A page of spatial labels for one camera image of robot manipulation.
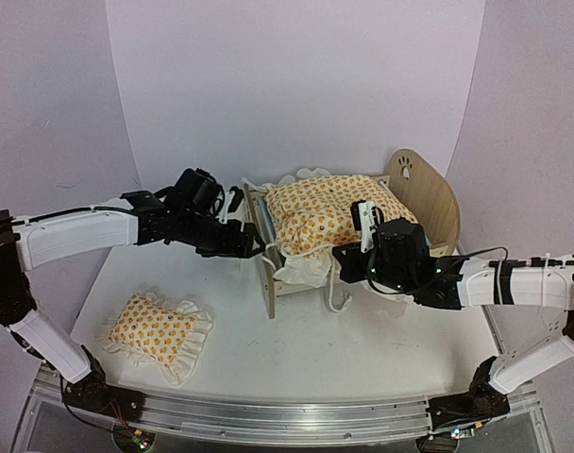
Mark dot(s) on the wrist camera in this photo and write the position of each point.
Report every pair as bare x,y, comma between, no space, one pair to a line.
366,218
232,201

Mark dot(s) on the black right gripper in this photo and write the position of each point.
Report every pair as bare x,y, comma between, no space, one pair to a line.
351,273

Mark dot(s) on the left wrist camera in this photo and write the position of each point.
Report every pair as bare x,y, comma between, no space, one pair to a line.
232,201

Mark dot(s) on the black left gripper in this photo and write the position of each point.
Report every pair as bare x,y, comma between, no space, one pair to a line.
231,248

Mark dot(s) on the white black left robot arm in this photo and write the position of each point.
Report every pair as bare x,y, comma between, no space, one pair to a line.
196,211

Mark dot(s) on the duck print mattress cushion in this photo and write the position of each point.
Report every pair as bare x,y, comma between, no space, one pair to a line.
310,214

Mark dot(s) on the wooden striped pet bed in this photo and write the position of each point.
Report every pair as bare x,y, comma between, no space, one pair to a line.
414,182

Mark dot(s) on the duck print small pillow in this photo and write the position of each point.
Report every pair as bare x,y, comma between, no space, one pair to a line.
150,330

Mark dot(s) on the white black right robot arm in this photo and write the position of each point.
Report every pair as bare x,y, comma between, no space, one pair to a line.
393,258

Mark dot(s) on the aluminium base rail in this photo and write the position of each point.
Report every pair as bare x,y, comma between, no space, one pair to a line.
317,406

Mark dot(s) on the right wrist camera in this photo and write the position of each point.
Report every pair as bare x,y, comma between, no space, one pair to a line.
366,218

